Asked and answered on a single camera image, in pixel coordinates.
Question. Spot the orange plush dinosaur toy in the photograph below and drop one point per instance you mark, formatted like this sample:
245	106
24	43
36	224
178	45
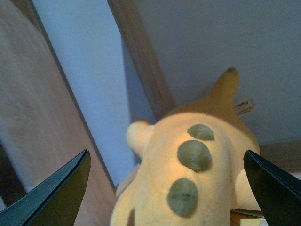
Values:
192	169

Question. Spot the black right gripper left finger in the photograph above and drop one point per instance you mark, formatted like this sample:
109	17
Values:
55	201

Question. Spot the white sewn label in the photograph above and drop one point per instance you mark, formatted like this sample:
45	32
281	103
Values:
244	107

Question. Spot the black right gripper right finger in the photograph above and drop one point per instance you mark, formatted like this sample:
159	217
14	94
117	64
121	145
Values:
277	192

